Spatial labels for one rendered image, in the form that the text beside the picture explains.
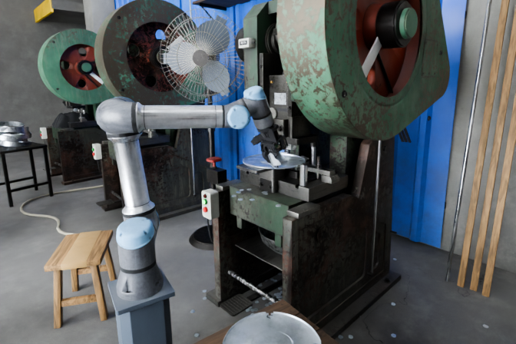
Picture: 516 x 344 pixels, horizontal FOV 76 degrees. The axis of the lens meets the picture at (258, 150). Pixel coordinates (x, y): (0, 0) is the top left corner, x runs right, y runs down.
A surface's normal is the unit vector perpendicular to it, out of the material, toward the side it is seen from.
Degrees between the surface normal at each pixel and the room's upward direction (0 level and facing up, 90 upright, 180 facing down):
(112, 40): 90
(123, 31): 90
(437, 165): 90
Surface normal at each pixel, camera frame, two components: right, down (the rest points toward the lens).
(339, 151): -0.73, 0.15
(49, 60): 0.72, 0.13
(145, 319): 0.53, 0.16
